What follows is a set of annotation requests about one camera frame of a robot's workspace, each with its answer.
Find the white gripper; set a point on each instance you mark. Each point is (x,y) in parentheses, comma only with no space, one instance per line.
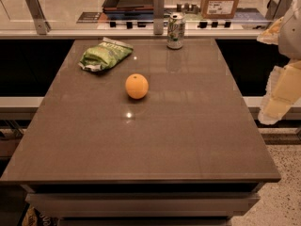
(291,35)

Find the orange fruit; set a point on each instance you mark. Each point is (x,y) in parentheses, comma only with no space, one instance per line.
(136,86)

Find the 7up soda can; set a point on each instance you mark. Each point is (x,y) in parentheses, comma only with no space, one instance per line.
(175,30)

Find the cardboard box with label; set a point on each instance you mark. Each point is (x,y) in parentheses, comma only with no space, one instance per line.
(218,9)

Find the green chip bag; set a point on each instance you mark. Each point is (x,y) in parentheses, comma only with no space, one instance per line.
(105,55)

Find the snack bag under table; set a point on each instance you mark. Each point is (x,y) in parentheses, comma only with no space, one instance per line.
(33,217)

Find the right metal railing post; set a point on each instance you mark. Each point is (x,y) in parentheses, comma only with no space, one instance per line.
(277,8)

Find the metal railing post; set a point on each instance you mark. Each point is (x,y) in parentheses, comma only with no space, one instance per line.
(277,8)
(158,17)
(40,22)

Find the middle metal railing post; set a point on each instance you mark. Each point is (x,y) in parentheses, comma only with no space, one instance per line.
(158,17)

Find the left metal railing post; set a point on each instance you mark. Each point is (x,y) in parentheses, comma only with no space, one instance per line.
(40,22)

